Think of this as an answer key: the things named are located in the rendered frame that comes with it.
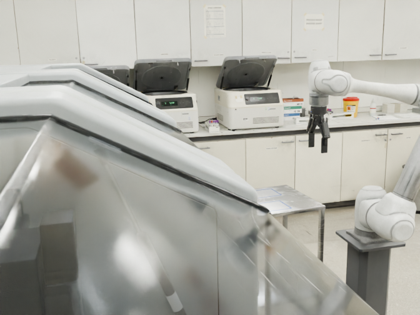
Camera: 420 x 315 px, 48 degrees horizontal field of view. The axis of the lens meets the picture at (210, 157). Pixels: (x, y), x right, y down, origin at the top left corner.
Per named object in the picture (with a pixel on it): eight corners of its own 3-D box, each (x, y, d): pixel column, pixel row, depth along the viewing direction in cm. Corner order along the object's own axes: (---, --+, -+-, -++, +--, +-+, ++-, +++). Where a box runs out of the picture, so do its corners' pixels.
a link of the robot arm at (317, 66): (304, 92, 226) (313, 95, 214) (305, 59, 223) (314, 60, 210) (325, 92, 228) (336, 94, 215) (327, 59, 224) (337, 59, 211)
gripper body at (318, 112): (330, 105, 220) (329, 125, 222) (321, 104, 228) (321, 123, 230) (315, 107, 218) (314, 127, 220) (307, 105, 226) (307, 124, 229)
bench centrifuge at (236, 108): (229, 131, 447) (228, 56, 431) (214, 121, 506) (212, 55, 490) (285, 127, 459) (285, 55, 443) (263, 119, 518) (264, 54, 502)
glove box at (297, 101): (282, 106, 497) (282, 97, 494) (278, 105, 509) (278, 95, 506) (304, 105, 502) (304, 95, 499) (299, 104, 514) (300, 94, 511)
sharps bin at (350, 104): (347, 118, 505) (347, 97, 500) (339, 116, 522) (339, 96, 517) (361, 117, 509) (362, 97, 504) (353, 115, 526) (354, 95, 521)
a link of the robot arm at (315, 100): (323, 92, 227) (322, 104, 229) (305, 93, 225) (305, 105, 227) (332, 94, 219) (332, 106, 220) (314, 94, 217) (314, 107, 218)
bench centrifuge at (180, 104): (139, 137, 427) (135, 59, 412) (133, 127, 486) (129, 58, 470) (200, 133, 440) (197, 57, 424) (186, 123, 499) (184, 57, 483)
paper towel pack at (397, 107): (386, 113, 535) (387, 104, 533) (381, 111, 545) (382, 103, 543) (407, 112, 539) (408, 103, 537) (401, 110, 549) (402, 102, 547)
